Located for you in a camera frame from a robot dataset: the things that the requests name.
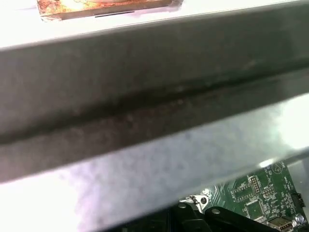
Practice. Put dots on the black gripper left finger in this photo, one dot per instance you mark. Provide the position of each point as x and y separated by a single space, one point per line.
157 224

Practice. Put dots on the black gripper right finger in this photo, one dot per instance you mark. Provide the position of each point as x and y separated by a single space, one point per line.
229 222

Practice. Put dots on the green motherboard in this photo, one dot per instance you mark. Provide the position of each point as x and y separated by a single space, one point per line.
265 207

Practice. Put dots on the internal USB port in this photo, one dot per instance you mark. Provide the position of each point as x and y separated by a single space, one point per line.
280 223

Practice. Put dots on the black PC case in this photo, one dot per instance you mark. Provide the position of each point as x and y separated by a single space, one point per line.
144 72

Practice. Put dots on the square brown base plate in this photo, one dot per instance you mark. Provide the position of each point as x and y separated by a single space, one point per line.
96 9

